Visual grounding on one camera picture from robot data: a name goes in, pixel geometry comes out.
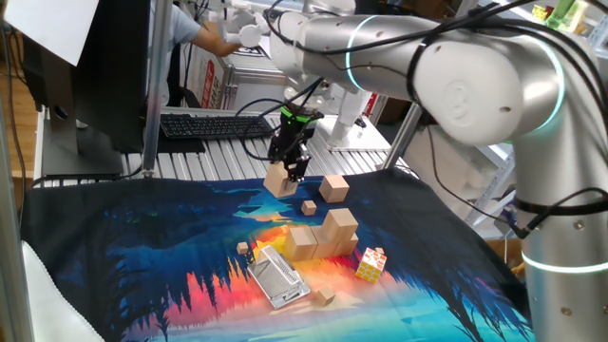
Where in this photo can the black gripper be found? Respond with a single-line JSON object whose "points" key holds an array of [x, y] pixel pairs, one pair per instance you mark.
{"points": [[292, 140]]}

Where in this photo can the person forearm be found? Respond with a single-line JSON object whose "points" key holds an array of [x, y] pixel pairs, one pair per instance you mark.
{"points": [[214, 42]]}

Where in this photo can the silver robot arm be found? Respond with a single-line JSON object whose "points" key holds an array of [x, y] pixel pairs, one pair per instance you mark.
{"points": [[475, 81]]}

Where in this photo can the small wooden cube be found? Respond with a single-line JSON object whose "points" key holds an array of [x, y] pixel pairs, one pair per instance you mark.
{"points": [[325, 296], [309, 207], [379, 250], [242, 248]]}

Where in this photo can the black keyboard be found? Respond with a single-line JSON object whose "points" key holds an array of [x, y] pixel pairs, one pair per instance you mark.
{"points": [[214, 127]]}

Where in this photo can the silver metal mesh holder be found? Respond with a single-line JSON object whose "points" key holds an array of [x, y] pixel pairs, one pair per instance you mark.
{"points": [[278, 280]]}

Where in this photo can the Rubik's cube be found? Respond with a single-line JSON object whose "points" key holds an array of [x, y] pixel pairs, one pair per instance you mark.
{"points": [[371, 266]]}

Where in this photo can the white foam pieces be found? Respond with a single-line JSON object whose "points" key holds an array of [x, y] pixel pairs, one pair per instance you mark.
{"points": [[442, 171]]}

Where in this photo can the colourful forest print cloth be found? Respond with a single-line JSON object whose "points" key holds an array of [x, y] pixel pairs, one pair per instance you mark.
{"points": [[142, 247]]}

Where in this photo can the person in blue shirt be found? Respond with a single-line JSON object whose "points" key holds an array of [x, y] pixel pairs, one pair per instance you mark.
{"points": [[183, 26]]}

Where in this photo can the black computer monitor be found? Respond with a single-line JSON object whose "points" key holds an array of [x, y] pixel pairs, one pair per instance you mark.
{"points": [[114, 71]]}

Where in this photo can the white metal shelf rack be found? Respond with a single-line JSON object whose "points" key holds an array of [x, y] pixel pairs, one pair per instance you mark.
{"points": [[494, 166]]}

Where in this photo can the cardboard box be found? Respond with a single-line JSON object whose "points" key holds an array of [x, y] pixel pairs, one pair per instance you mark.
{"points": [[503, 249]]}

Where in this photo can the white paper sheet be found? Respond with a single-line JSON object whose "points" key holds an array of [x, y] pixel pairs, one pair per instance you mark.
{"points": [[52, 24]]}

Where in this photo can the green yellow bottles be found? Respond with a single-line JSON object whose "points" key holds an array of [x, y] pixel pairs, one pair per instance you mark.
{"points": [[563, 9]]}

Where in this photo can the aluminium vertical post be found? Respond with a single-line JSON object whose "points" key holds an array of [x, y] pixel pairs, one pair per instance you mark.
{"points": [[157, 95]]}

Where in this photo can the grey frame post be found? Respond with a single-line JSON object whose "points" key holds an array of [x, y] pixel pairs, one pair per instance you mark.
{"points": [[12, 261]]}

